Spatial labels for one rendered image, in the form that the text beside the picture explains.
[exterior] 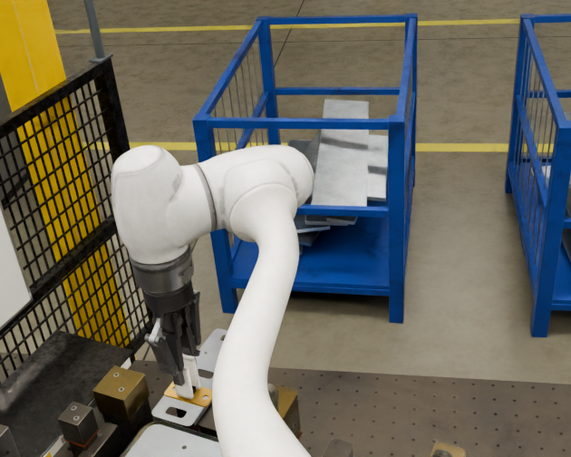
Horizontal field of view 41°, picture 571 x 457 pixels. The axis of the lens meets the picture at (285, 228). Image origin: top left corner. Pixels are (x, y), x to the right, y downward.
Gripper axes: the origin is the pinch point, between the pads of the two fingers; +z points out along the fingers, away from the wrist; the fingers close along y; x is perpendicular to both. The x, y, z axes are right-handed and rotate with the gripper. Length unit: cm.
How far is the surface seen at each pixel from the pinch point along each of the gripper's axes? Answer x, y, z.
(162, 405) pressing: 19.8, 15.1, 29.1
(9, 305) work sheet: 55, 15, 11
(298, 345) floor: 51, 141, 129
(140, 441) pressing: 18.9, 5.3, 29.1
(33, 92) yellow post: 60, 43, -26
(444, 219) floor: 18, 252, 129
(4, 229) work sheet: 55, 20, -5
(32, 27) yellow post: 58, 46, -39
